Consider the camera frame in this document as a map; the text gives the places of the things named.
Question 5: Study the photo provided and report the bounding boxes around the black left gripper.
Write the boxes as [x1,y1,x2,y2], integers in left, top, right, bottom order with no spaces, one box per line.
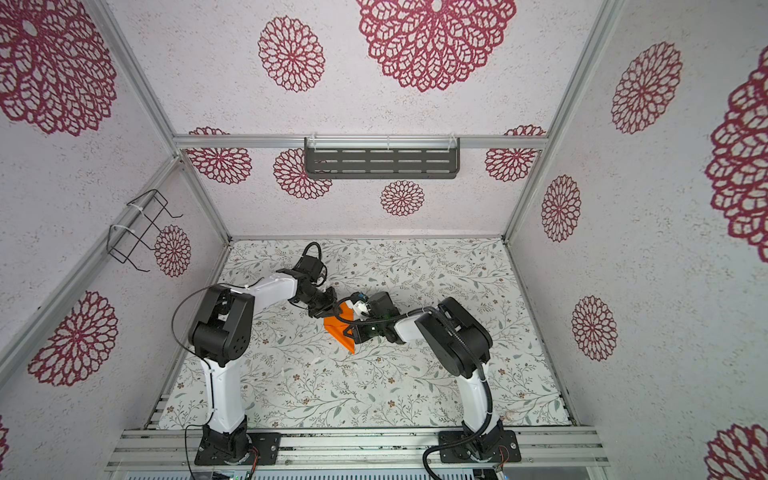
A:
[299,285,343,318]

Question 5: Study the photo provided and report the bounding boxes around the orange square paper sheet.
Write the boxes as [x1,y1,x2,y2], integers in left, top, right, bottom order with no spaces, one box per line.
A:
[323,301,356,354]

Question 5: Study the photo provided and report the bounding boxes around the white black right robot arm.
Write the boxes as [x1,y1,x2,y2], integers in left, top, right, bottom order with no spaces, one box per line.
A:
[335,292,499,439]

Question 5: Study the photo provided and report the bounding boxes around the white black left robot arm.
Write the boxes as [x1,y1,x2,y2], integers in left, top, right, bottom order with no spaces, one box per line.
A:
[188,271,338,434]

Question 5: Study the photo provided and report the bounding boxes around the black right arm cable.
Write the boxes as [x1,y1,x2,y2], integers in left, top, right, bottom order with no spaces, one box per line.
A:
[334,293,496,480]

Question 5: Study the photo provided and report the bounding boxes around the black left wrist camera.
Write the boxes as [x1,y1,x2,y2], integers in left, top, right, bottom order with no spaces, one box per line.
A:
[293,241,328,286]

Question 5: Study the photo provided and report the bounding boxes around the grey slotted wall shelf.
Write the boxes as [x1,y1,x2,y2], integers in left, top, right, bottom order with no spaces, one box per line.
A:
[304,137,461,180]

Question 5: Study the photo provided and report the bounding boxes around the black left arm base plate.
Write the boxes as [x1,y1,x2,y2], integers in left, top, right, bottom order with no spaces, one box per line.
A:
[193,430,282,466]

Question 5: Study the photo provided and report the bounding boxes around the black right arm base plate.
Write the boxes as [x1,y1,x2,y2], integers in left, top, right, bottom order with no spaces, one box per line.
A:
[439,429,522,464]

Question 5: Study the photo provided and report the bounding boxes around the aluminium front rail frame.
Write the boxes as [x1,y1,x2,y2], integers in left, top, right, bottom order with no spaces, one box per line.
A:
[105,426,610,472]

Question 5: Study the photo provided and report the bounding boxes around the black wire wall basket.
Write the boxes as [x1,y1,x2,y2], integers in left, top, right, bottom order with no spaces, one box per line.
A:
[105,189,182,273]

